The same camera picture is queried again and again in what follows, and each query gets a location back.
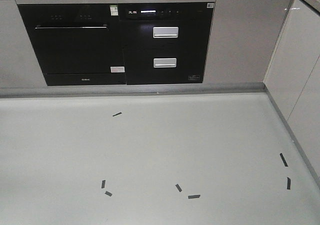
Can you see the black disinfection cabinet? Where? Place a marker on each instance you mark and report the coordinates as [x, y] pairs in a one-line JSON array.
[[137, 20]]

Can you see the black built-in dishwasher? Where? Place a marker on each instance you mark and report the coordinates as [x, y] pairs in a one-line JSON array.
[[75, 44]]

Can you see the grey cabinet door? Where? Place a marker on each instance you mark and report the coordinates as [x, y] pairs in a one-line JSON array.
[[242, 39]]

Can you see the side grey cabinet panel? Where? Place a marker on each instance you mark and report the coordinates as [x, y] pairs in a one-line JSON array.
[[293, 79]]

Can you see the black tape strip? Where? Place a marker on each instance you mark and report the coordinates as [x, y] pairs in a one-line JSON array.
[[288, 186]]

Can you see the silver lower drawer handle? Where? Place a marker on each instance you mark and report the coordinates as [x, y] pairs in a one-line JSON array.
[[164, 62]]

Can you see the silver drawer handle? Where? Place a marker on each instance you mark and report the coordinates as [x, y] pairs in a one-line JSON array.
[[164, 62], [165, 32]]

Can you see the silver upper drawer handle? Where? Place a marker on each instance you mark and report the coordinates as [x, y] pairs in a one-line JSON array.
[[165, 32]]

